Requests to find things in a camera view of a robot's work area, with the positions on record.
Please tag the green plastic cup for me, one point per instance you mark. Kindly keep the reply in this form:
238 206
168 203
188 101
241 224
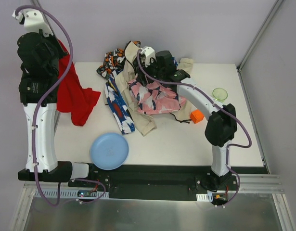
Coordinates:
220 94

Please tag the pink patterned cloth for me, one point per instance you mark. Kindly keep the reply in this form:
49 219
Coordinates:
154 98

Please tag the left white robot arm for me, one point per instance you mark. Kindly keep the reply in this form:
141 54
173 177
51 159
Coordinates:
39 98

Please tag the right white cable duct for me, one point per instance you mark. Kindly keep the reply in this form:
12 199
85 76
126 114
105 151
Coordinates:
205 197

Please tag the white cable duct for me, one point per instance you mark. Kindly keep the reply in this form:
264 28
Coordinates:
205 197
72 194

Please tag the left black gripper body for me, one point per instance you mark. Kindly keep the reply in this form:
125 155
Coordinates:
52 45

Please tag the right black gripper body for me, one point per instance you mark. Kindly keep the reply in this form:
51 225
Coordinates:
143 70

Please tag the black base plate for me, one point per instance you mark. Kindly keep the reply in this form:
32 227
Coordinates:
142 182

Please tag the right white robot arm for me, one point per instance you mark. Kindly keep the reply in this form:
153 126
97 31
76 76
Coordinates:
221 119

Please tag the left white cable duct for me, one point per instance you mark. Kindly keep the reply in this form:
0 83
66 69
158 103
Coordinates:
72 194

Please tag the orange cube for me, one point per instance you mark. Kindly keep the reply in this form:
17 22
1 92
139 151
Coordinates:
196 116

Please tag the orange black patterned cloth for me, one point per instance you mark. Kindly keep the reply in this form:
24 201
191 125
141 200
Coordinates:
114 61

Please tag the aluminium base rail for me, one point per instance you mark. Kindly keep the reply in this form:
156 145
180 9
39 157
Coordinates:
250 183

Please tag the beige cloth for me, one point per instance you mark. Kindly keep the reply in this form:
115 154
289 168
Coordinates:
132 104

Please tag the right aluminium frame post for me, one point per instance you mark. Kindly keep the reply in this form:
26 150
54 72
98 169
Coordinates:
266 23

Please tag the blue white patterned cloth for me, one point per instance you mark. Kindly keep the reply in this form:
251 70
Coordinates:
143 123

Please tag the blue plastic plate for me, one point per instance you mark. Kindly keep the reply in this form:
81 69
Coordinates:
109 151

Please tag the red cloth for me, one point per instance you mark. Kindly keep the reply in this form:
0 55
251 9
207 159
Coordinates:
74 99

